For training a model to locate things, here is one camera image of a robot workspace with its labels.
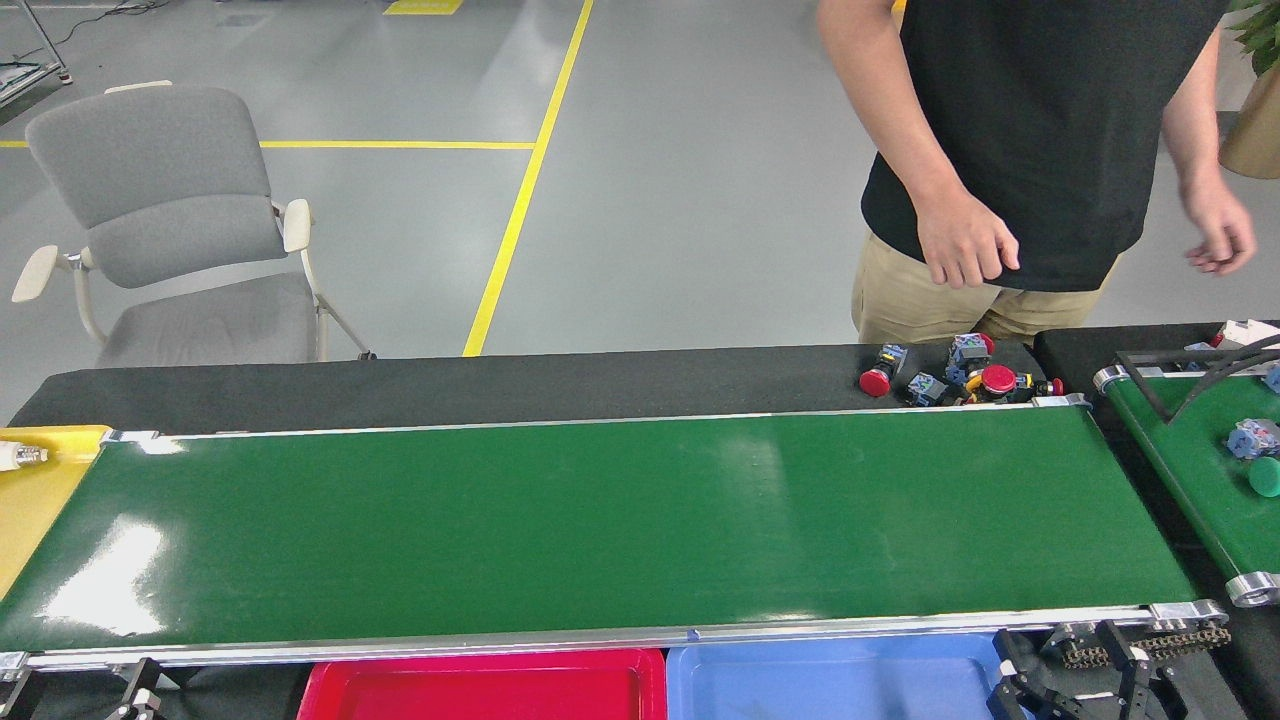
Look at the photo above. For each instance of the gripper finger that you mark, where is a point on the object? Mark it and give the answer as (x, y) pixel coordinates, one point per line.
(1140, 690)
(142, 695)
(1030, 700)
(15, 700)

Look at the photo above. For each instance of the person's left forearm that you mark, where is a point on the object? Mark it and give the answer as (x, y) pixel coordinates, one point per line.
(1195, 120)

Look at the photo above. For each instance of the person's right forearm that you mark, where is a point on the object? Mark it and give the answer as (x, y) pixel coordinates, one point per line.
(880, 90)

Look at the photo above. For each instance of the yellow plastic tray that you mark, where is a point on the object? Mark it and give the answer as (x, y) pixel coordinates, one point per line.
(35, 510)

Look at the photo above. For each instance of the blue plastic tray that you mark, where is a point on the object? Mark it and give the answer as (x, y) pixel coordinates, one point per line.
(830, 685)

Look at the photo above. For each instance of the green feeder conveyor belt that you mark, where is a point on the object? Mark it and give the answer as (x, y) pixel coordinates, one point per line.
(1195, 470)

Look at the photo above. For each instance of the red plastic tray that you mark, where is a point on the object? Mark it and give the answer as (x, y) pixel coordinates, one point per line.
(480, 690)

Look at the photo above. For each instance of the green main conveyor belt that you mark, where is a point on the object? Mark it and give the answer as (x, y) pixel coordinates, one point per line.
(600, 520)

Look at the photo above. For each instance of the person's right hand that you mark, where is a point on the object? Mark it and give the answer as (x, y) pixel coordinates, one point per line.
(965, 240)

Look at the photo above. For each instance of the person's left hand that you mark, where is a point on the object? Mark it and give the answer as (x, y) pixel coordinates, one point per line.
(1225, 225)

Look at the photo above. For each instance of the white light bulb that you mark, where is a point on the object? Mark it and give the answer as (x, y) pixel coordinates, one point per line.
(15, 456)

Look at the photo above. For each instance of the grey office chair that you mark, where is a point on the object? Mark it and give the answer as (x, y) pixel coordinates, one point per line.
(170, 160)

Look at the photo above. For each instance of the tan plant pot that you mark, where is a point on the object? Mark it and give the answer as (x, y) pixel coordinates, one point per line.
(1255, 140)

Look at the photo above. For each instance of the person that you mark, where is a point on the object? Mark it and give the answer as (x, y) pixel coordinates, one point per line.
(1050, 120)

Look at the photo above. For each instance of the metal rack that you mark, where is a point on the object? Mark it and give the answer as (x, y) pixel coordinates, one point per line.
(20, 78)

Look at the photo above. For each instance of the green plant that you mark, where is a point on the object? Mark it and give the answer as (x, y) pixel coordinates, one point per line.
(1262, 30)

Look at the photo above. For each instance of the black guide frame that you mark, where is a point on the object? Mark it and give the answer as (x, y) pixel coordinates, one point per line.
(1160, 356)

